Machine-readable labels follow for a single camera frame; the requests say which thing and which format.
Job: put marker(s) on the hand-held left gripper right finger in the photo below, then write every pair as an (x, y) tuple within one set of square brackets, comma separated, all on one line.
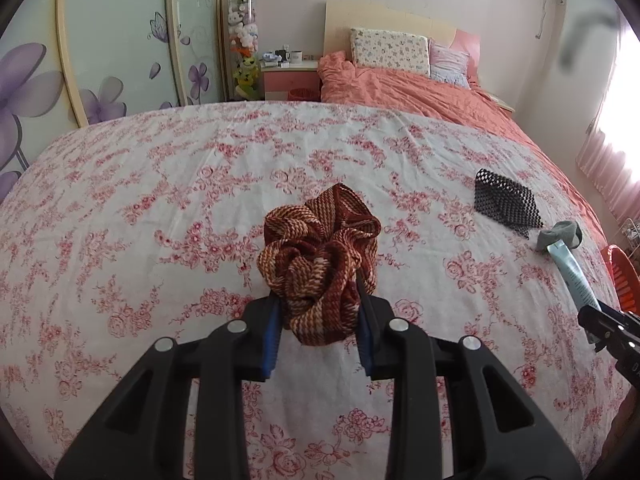
[(364, 345)]

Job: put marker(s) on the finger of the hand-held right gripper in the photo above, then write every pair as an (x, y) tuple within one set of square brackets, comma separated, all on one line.
[(607, 322)]

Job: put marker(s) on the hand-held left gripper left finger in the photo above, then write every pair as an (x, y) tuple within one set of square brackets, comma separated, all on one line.
[(270, 340)]

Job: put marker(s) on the orange plastic laundry basket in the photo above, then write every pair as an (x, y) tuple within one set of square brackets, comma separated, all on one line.
[(627, 275)]

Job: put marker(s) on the pale teal cream tube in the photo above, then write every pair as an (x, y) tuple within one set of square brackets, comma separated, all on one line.
[(572, 275)]

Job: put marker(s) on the brown plaid cloth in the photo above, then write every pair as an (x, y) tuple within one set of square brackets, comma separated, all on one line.
[(315, 270)]

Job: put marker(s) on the grey-green sock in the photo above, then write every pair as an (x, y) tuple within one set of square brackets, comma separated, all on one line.
[(560, 232)]

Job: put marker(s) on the pink curtain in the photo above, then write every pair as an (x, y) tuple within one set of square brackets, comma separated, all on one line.
[(615, 170)]

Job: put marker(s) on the floral red white tablecloth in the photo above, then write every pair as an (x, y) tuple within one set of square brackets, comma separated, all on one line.
[(150, 185)]

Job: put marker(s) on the salmon duvet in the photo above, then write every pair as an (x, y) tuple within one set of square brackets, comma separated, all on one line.
[(425, 95)]

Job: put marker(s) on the pink white nightstand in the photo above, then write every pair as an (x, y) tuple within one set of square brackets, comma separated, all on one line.
[(285, 80)]

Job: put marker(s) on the white mug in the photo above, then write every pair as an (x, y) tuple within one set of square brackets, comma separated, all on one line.
[(295, 56)]

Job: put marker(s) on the pink striped pillow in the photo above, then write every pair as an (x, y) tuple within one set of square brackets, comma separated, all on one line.
[(447, 65)]

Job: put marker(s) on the floral print pillow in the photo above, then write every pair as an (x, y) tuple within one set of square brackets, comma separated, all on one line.
[(390, 50)]

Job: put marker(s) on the clear tube of plush toys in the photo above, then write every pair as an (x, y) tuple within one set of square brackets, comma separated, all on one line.
[(243, 35)]

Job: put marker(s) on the beige wooden headboard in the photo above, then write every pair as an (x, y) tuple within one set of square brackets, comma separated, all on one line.
[(380, 17)]

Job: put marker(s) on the wardrobe with purple flower doors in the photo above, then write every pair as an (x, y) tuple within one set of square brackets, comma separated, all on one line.
[(115, 35)]

